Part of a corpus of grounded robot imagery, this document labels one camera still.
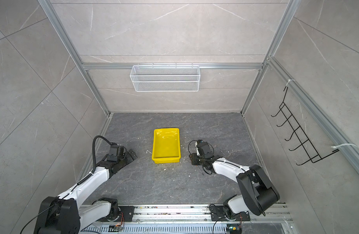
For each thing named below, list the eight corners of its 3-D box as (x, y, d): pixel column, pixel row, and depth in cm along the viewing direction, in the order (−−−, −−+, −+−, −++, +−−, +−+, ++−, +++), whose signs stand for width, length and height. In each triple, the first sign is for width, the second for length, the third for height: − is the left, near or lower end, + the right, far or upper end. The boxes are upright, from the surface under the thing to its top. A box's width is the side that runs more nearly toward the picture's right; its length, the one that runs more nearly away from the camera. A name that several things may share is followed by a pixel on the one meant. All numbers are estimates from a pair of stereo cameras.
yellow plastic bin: (151, 164, 93) (149, 158, 88) (156, 133, 109) (154, 126, 104) (180, 164, 93) (180, 158, 88) (180, 133, 110) (180, 126, 104)
